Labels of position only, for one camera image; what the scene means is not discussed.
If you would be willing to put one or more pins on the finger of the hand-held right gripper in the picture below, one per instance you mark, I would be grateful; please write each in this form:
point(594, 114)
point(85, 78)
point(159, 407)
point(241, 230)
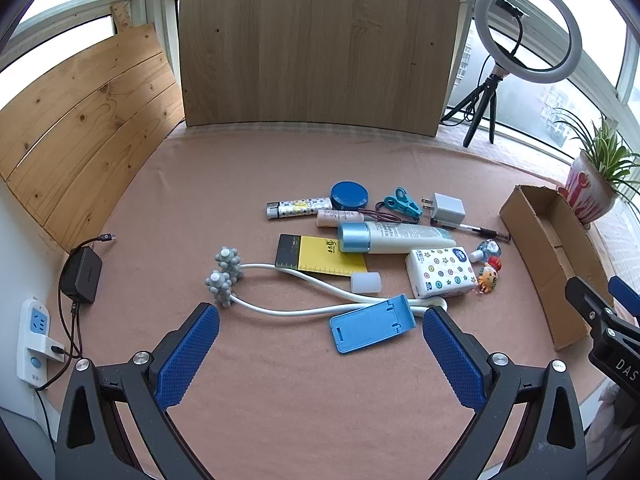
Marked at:
point(627, 295)
point(587, 295)

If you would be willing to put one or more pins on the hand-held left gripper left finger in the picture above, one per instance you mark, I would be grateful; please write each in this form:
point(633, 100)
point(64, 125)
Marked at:
point(187, 355)

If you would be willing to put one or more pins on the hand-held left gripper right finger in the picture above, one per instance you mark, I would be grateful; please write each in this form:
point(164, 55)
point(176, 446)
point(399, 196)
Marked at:
point(452, 360)

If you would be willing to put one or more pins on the cardboard box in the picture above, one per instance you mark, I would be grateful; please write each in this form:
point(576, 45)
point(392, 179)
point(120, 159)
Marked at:
point(530, 240)

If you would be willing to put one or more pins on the white massager with grey balls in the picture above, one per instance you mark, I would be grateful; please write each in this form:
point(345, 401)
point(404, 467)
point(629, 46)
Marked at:
point(225, 280)

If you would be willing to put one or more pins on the patterned tissue pack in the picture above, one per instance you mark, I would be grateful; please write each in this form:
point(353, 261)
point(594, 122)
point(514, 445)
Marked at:
point(442, 272)

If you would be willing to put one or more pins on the white wall charger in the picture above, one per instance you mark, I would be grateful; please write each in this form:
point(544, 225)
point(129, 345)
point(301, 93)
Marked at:
point(447, 209)

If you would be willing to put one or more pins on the teal plastic clip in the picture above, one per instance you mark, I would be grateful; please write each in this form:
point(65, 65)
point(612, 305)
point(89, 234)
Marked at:
point(402, 201)

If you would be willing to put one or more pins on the small white bottle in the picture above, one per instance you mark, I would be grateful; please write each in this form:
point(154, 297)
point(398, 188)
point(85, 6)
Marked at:
point(337, 218)

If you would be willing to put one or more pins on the round blue lid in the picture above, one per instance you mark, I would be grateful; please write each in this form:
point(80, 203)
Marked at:
point(349, 195)

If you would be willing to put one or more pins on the cartoon figure toy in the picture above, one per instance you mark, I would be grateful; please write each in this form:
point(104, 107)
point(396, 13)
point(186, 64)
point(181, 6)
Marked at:
point(487, 275)

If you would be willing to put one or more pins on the blue phone stand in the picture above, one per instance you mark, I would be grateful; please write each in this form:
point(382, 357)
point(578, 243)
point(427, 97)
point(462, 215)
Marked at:
point(367, 325)

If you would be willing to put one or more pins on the white red flower pot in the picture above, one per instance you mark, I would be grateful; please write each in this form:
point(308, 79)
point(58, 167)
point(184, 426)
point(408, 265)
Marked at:
point(585, 190)

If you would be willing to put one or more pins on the clear blue small toy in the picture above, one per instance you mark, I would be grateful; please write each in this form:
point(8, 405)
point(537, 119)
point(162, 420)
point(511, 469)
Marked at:
point(485, 250)

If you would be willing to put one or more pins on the translucent white cap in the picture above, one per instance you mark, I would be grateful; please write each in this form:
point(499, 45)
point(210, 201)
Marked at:
point(366, 283)

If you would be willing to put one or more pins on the clear pen with black cap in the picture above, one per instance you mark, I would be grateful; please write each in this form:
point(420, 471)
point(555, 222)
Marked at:
point(480, 231)

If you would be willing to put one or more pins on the black power adapter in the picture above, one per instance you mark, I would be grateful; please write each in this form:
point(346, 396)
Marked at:
point(82, 275)

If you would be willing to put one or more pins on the white tube with blue cap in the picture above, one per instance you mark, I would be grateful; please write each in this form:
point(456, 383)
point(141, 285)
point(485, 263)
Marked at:
point(400, 237)

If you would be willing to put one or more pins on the green spider plant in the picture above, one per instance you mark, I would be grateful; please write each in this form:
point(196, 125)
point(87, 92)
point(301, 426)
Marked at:
point(607, 152)

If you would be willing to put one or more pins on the white power strip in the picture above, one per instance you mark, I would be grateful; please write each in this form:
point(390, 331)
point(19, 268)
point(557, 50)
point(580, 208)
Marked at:
point(30, 340)

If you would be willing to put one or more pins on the yellow black card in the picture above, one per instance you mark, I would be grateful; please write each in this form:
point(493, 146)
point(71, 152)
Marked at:
point(320, 255)

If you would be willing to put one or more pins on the white patterned lighter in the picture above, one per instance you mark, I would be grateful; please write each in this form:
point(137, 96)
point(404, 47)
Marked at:
point(300, 207)

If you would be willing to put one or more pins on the pink table cloth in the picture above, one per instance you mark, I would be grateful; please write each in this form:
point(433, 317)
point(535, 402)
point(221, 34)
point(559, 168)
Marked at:
point(300, 170)

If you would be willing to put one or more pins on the black tripod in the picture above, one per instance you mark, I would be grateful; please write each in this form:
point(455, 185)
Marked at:
point(489, 95)

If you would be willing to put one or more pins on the pine plank panel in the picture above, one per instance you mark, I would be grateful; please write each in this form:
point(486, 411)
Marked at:
point(85, 135)

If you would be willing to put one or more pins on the large light wood board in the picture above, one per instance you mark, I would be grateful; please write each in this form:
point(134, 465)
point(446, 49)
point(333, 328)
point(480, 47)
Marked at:
point(320, 40)

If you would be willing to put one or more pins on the narrow wooden slat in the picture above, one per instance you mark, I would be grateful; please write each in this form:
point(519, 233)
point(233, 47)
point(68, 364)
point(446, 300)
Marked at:
point(121, 17)

